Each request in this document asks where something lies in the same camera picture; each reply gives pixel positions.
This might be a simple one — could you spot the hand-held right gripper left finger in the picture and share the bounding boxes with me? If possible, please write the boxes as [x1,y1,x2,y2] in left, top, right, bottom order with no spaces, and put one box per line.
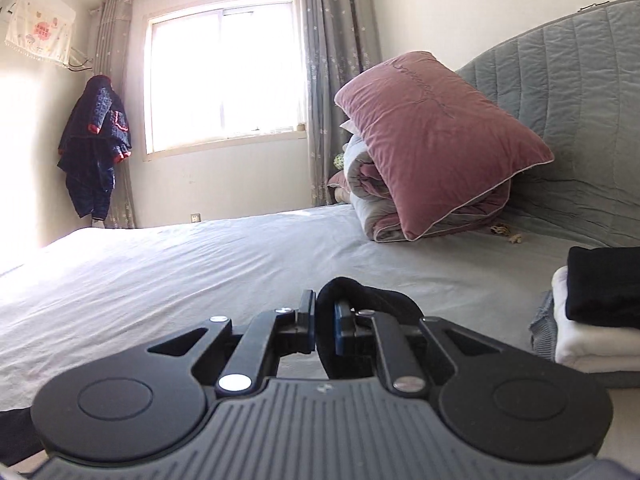
[145,289,319,397]

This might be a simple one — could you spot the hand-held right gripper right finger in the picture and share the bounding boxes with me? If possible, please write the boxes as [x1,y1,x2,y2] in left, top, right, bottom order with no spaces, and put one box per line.
[334,299,501,395]

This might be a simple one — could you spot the folded grey pink quilt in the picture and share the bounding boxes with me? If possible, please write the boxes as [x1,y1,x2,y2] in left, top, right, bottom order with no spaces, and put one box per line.
[342,132,513,242]

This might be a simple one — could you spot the small pink pillow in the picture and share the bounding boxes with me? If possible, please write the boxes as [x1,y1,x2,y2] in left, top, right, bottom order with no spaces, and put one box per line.
[327,170,353,206]

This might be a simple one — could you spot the small brown item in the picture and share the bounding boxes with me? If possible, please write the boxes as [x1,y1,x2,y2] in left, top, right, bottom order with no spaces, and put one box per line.
[490,225,526,246]

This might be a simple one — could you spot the folded grey garment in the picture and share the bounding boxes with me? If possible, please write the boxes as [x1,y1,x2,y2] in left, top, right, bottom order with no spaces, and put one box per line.
[530,290,558,361]

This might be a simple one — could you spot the folded white garment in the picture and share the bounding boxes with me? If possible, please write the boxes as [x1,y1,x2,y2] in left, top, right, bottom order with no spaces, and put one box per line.
[551,266,640,373]

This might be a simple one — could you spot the folded black garment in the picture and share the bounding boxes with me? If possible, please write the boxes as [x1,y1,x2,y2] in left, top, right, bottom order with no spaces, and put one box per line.
[566,246,640,331]

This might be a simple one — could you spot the window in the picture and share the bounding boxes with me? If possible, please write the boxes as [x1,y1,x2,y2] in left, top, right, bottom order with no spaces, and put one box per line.
[142,0,308,161]

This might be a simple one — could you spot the navy hanging jacket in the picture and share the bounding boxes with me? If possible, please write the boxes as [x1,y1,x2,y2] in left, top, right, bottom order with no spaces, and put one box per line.
[57,75,133,225]

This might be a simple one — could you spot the dark cloth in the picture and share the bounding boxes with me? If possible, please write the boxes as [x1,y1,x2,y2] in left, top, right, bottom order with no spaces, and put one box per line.
[0,407,43,466]

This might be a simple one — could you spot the grey quilted headboard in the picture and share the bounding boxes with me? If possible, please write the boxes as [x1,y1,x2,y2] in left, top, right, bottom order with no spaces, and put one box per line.
[455,0,640,261]

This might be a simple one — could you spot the air conditioner with printed cover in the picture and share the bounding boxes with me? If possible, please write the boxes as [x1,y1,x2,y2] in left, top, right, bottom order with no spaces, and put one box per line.
[0,0,77,68]

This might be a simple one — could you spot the air conditioner cables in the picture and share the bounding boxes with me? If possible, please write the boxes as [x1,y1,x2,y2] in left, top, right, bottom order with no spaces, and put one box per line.
[65,49,97,72]

